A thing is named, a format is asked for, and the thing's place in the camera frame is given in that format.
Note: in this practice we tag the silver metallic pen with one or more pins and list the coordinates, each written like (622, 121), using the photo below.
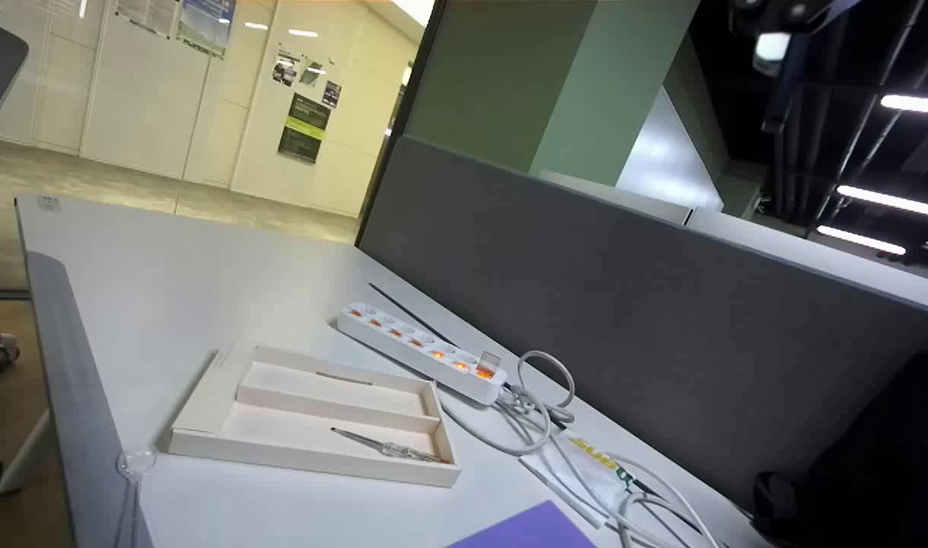
(389, 447)

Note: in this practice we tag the wooden compartment tray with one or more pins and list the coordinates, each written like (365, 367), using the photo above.
(269, 406)

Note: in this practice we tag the purple mat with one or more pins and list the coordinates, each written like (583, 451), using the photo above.
(540, 525)

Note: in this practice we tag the white power strip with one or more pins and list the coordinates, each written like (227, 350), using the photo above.
(421, 350)

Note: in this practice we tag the grey desk partition panel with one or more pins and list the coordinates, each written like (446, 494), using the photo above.
(727, 345)

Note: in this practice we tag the clear plastic spoon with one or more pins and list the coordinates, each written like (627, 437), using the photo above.
(135, 463)

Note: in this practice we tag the green black wall poster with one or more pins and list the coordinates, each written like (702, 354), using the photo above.
(302, 129)

